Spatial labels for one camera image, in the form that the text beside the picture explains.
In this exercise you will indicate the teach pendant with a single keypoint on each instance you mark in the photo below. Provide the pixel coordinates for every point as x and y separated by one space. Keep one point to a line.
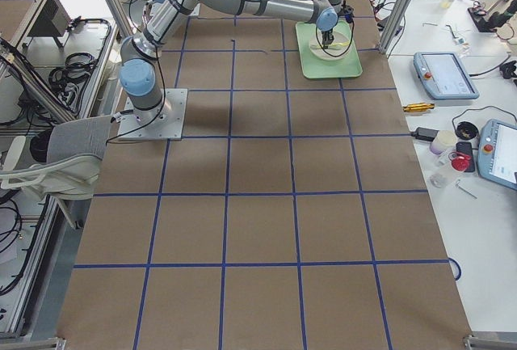
443 76
496 158

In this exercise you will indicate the black smartphone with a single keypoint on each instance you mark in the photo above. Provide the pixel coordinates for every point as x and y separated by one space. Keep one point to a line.
465 147

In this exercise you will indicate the white paper cup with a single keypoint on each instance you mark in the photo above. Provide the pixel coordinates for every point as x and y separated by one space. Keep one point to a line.
443 140

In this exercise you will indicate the white round plate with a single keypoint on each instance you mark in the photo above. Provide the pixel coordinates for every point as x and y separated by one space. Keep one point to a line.
330 55

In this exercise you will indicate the far teach pendant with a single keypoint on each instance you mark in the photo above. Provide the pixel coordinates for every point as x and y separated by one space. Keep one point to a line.
443 76

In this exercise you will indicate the gold metal cylinder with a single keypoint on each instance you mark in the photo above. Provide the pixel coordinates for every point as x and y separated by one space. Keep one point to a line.
418 107

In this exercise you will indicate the near teach pendant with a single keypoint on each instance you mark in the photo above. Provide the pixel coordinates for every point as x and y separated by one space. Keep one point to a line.
496 158

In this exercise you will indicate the mint green tray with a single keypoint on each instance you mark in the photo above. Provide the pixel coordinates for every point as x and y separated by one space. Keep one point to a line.
346 67

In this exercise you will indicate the grey office chair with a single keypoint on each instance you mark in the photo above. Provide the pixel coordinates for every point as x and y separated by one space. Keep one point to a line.
70 171

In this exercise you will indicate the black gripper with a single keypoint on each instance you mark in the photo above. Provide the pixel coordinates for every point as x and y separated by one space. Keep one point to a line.
326 35

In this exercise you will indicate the aluminium frame post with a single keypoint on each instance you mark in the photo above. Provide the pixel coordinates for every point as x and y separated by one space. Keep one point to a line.
392 24

